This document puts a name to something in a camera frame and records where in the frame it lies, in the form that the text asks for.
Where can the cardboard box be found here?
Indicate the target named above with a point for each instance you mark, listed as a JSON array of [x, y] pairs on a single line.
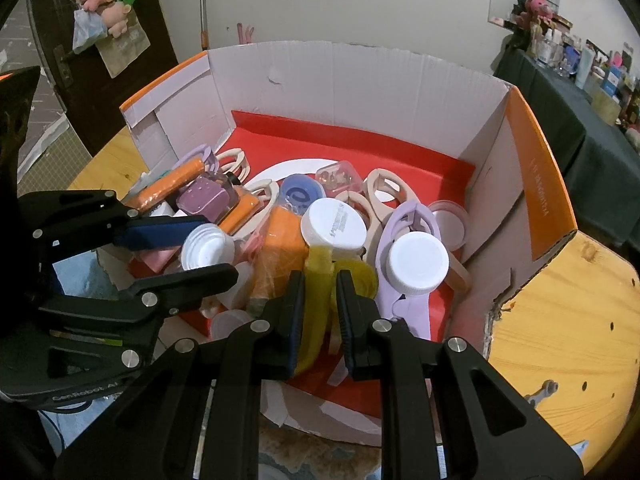
[[350, 90]]

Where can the pale plastic bag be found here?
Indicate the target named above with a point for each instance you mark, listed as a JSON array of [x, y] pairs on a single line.
[[87, 32]]

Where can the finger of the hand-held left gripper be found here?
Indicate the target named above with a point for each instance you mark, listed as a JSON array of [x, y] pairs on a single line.
[[200, 277], [160, 232]]

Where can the beige plastic clamp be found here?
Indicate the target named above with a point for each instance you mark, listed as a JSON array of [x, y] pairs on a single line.
[[374, 230], [272, 195], [245, 167]]

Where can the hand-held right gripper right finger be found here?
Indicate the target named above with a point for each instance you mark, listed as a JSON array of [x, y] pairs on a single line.
[[346, 330]]

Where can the pink tube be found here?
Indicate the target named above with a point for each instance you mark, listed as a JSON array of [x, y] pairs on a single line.
[[160, 260]]

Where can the row of cosmetic bottles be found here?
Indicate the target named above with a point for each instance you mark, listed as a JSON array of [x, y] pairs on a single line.
[[585, 67]]

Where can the dark green covered table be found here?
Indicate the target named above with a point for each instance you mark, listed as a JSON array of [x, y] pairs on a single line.
[[560, 125]]

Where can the white ribbed jar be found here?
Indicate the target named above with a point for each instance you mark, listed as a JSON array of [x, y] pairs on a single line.
[[417, 260]]

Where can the blue round lid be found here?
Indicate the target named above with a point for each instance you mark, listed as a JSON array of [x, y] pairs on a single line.
[[300, 195]]

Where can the purple box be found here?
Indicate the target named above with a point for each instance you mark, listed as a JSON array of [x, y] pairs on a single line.
[[202, 197]]

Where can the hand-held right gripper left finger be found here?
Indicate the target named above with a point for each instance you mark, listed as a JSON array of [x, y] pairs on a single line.
[[296, 325]]

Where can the broom stick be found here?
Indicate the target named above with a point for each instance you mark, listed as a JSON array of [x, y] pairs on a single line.
[[203, 10]]

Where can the small grey metal part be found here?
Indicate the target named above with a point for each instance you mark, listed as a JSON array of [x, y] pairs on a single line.
[[545, 389]]

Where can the orange packet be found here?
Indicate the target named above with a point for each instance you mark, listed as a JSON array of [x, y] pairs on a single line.
[[285, 240]]

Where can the yellow curved plastic piece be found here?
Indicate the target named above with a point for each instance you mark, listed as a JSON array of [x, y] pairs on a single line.
[[317, 300]]

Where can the pink bunny plush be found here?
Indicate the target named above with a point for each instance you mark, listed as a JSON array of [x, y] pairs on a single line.
[[542, 5]]

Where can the peach plush toy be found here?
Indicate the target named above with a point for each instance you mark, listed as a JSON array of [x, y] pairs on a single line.
[[117, 17]]

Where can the small orange tube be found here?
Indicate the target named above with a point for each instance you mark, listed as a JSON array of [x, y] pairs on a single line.
[[240, 215]]

